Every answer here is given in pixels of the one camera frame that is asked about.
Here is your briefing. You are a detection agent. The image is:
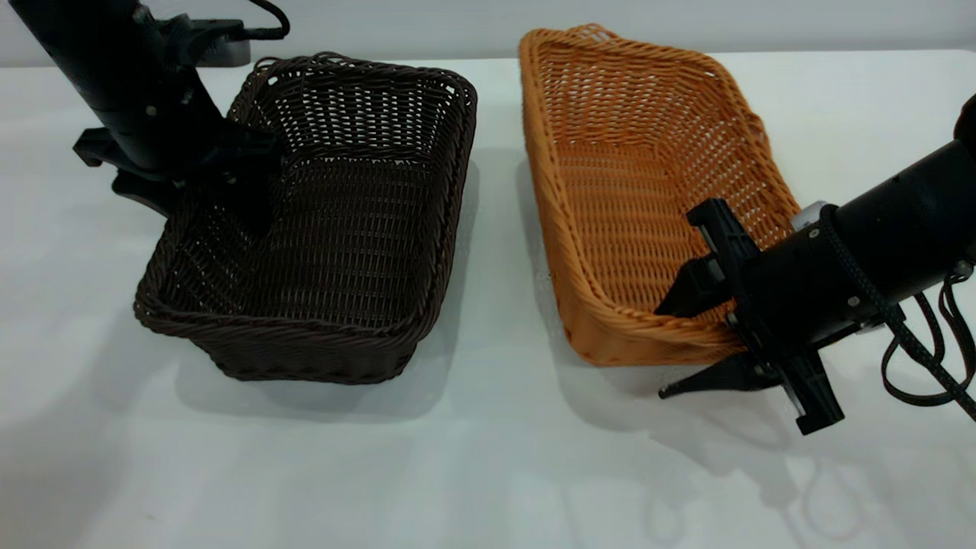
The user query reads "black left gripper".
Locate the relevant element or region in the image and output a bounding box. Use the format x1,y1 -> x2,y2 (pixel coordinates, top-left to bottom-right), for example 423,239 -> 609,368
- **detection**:
73,30 -> 285,234

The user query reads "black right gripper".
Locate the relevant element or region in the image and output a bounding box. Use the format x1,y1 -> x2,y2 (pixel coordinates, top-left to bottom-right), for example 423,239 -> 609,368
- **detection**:
654,197 -> 889,437

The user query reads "black wicker basket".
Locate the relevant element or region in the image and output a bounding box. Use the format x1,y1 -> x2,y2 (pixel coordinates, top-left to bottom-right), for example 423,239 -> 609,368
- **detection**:
133,52 -> 479,384

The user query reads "orange wicker basket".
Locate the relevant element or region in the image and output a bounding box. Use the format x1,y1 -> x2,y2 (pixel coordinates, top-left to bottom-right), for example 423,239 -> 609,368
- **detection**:
518,24 -> 803,368

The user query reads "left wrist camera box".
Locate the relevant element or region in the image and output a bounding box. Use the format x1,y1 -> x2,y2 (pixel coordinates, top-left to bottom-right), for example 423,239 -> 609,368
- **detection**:
156,14 -> 252,69

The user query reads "black left camera cable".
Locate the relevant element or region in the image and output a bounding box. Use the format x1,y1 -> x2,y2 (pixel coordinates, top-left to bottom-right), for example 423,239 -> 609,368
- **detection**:
242,0 -> 291,41

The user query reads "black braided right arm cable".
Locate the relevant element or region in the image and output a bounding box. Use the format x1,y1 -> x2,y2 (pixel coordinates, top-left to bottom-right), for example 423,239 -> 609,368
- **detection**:
818,204 -> 976,422

